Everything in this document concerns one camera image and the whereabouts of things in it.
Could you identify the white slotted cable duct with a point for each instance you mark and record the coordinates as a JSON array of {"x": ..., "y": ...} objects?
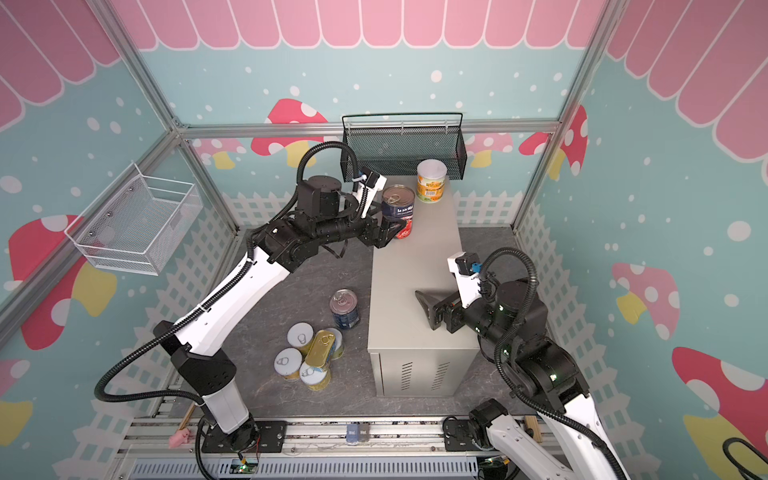
[{"x": 348, "y": 468}]

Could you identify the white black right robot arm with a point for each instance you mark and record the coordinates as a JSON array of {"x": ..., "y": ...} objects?
[{"x": 540, "y": 374}]

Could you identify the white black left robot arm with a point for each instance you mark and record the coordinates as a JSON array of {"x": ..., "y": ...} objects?
[{"x": 318, "y": 214}]

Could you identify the gold rectangular spam tin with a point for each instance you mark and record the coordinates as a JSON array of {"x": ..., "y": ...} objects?
[{"x": 321, "y": 350}]

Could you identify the white lid can front left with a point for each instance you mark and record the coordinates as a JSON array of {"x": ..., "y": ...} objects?
[{"x": 287, "y": 363}]

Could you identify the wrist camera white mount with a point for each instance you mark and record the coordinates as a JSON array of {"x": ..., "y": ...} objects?
[
  {"x": 465, "y": 267},
  {"x": 367, "y": 184}
]

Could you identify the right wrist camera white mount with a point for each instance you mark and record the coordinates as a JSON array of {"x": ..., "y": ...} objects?
[{"x": 465, "y": 267}]

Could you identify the dark blue red label can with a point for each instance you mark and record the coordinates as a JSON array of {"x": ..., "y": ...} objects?
[{"x": 398, "y": 203}]

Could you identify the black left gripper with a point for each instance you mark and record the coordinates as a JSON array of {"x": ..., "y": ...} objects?
[{"x": 382, "y": 238}]

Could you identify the pink object on rail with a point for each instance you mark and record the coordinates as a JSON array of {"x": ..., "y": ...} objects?
[{"x": 179, "y": 438}]

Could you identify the small blue device on rail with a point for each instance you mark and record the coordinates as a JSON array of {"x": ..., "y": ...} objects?
[{"x": 357, "y": 433}]

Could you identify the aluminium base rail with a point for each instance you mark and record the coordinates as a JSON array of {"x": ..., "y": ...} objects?
[{"x": 318, "y": 436}]

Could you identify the white lid can rear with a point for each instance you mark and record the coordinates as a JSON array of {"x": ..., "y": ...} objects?
[{"x": 300, "y": 337}]

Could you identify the blue label tin can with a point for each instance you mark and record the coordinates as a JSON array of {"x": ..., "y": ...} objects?
[{"x": 344, "y": 308}]

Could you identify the white wire mesh basket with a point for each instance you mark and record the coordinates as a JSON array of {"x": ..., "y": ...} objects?
[{"x": 136, "y": 224}]

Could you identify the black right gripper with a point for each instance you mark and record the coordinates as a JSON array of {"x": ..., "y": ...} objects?
[{"x": 450, "y": 310}]

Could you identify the green can white lid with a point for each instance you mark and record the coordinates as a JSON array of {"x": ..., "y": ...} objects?
[{"x": 338, "y": 345}]

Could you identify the black wire mesh basket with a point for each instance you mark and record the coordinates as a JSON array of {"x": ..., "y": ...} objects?
[{"x": 393, "y": 144}]

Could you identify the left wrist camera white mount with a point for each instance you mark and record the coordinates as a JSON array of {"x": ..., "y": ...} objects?
[{"x": 367, "y": 184}]

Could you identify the wooden mallet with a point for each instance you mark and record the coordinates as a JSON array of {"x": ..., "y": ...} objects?
[{"x": 187, "y": 417}]

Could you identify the orange green plastic-lid can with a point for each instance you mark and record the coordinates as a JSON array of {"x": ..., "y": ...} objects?
[{"x": 431, "y": 176}]

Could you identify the grey metal cabinet counter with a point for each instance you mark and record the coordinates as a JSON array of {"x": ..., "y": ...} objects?
[{"x": 408, "y": 357}]

